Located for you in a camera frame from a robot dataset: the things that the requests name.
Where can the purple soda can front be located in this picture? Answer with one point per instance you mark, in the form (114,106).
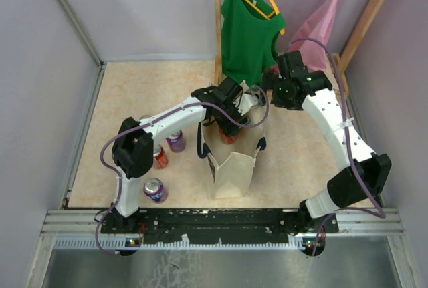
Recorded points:
(155,190)

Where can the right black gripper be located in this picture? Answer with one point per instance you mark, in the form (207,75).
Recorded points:
(270,81)

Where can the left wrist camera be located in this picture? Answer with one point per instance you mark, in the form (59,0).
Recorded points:
(248,101)

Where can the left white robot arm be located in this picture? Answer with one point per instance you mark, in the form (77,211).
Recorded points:
(132,152)

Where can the wooden clothes rack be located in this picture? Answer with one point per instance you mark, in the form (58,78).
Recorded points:
(356,38)

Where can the beige canvas tote bag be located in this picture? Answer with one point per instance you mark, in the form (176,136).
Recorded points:
(232,165)

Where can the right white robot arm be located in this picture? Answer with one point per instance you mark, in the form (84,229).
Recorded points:
(362,172)

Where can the green tank top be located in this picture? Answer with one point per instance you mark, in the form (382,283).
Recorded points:
(248,41)

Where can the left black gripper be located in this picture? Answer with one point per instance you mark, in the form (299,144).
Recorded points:
(230,129)

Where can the pink cloth garment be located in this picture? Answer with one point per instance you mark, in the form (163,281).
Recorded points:
(319,27)

